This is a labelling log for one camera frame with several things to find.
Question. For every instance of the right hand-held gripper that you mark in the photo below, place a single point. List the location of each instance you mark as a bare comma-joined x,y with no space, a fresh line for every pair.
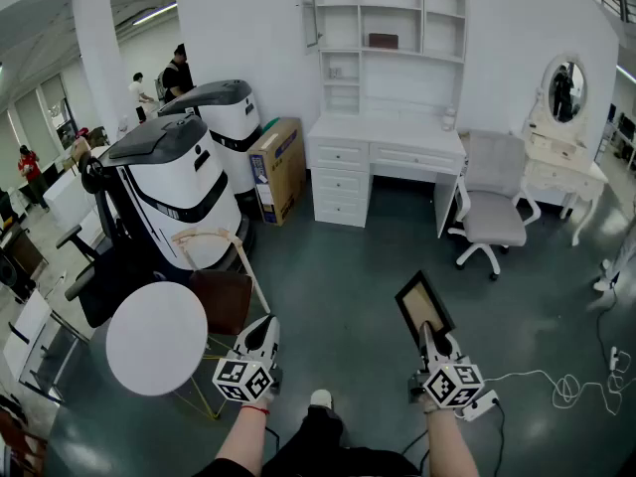
452,385

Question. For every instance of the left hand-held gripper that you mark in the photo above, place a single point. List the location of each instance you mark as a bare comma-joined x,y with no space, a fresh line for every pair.
243,380

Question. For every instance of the black picture frame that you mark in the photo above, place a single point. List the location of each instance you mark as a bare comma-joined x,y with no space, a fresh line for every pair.
422,303

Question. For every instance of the person's right forearm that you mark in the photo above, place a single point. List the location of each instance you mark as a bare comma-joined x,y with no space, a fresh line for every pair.
449,445

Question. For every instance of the person's left forearm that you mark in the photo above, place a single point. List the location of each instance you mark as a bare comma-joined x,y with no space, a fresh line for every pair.
243,440

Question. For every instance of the white desk with drawers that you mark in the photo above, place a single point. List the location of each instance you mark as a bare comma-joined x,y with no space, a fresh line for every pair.
397,134

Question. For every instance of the wooden chair with brown seat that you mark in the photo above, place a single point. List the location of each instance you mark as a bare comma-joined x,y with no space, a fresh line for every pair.
223,301

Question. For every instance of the white power strip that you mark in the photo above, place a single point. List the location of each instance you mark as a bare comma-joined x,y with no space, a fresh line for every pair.
479,405

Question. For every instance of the person's white shoe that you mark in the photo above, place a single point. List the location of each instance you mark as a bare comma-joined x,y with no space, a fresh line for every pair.
321,398

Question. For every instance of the round white table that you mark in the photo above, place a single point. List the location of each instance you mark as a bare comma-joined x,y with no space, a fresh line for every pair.
156,338

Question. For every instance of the person's black clothes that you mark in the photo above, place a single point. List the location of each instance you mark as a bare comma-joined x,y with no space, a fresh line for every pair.
323,440

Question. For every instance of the white office chair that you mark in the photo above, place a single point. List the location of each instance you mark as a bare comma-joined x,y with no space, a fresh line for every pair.
494,216

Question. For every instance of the black office chair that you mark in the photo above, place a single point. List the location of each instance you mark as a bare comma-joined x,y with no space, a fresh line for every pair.
104,286

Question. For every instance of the brown cardboard box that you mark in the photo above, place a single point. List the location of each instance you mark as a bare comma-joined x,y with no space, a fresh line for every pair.
278,172

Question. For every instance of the white and black robot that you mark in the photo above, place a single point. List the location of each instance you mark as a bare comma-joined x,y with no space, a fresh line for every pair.
228,117
174,187

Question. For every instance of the white vanity table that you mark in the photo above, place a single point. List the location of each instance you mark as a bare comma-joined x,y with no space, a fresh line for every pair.
561,172

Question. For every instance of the green object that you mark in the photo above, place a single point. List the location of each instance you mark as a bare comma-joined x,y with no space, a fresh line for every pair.
270,124

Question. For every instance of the clear glass bottle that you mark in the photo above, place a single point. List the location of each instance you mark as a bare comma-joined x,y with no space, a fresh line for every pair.
448,119

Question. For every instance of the white shelf hutch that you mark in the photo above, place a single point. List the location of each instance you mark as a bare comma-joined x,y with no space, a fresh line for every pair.
392,82

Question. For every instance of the oval white-framed mirror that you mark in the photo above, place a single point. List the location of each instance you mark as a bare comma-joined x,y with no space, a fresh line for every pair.
566,92

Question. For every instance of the dark brown box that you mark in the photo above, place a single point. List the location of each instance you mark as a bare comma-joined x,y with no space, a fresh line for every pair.
383,41

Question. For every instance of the ribbed glass cabinet door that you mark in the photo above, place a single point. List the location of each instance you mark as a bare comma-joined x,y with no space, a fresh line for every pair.
309,8

